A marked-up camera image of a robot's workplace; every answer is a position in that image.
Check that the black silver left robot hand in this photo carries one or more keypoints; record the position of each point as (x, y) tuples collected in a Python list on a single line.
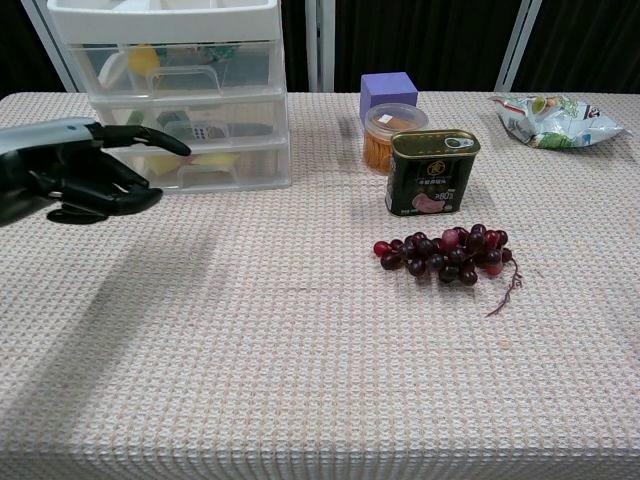
[(85, 180)]

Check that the yellow-green plastic pouch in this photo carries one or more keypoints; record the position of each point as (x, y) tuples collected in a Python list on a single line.
[(217, 161)]

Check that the clear drawer with yellow block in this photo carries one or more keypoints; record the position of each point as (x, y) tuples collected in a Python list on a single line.
[(260, 170)]

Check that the white plate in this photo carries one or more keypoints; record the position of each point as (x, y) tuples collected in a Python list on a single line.
[(111, 72)]

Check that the clear drawer with yellow ball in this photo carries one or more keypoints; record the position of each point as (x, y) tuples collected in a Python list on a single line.
[(250, 70)]

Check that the green white small bottle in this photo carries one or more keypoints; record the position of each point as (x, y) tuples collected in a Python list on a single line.
[(135, 118)]

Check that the dark green small box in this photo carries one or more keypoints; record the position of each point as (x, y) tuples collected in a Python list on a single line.
[(174, 121)]

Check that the small white perforated cube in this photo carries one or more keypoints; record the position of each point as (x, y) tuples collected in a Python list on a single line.
[(199, 131)]

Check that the yellow ball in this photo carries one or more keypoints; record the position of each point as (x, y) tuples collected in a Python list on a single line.
[(143, 59)]

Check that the green patterned packet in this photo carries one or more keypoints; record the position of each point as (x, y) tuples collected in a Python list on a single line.
[(217, 52)]

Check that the beige waffle tablecloth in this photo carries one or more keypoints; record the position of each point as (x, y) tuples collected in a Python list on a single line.
[(300, 360)]

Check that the clear jar of orange snacks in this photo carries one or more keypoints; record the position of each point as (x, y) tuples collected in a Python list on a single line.
[(382, 145)]

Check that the purple foam cube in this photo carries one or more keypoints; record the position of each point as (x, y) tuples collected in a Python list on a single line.
[(387, 90)]

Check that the dark green luncheon meat can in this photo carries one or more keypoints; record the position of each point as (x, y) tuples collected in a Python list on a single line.
[(430, 175)]

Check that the red grape bunch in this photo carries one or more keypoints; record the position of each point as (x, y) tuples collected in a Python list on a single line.
[(450, 255)]

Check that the black curtain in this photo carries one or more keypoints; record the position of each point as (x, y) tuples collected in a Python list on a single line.
[(430, 35)]

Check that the white green snack bag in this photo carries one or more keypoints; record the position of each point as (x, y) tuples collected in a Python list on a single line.
[(555, 125)]

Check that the slanted white frame post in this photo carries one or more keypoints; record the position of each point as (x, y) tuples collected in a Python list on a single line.
[(47, 47), (517, 45)]

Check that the white plastic drawer cabinet frame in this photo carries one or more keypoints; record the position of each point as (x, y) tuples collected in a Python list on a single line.
[(165, 22)]

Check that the upright white frame post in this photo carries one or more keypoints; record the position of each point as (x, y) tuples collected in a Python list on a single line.
[(320, 45)]

